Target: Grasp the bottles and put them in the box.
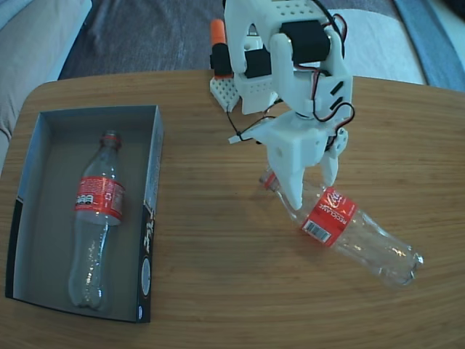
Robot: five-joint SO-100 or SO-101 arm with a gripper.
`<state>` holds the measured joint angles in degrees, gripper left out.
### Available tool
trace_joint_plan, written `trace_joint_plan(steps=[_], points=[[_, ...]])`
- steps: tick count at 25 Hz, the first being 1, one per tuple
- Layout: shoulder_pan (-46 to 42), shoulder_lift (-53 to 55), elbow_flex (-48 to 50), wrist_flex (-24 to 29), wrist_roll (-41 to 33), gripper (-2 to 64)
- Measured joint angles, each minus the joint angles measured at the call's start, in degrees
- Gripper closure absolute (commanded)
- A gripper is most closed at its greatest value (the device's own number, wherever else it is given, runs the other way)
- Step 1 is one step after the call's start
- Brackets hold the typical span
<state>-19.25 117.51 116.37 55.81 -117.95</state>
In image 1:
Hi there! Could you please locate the grey cardboard box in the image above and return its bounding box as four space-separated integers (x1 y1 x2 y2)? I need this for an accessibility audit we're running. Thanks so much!
4 105 167 324

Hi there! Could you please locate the white camera plate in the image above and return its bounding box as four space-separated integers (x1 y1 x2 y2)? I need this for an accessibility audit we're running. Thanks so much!
239 121 279 146

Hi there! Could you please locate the beige sofa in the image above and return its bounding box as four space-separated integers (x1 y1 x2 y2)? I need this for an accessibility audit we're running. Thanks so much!
0 0 94 172

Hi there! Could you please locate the blue grey fabric strip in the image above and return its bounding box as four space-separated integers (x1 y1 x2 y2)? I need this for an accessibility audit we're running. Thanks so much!
394 0 465 92

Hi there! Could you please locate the black camera cable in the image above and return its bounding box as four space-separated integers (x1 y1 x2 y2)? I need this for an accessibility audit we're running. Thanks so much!
225 0 337 141

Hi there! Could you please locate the clear bottle barcode label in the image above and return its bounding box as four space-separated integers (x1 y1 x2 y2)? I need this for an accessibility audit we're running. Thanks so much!
258 167 425 289

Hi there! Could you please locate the white cushion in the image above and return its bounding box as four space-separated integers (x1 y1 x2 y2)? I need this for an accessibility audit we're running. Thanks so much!
326 9 426 85

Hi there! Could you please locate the dark grey textured rug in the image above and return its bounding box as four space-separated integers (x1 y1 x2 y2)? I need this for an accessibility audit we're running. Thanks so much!
57 0 404 81

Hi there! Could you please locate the clear bottle nutrition icons label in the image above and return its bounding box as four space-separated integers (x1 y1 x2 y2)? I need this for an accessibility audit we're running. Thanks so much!
68 129 126 310

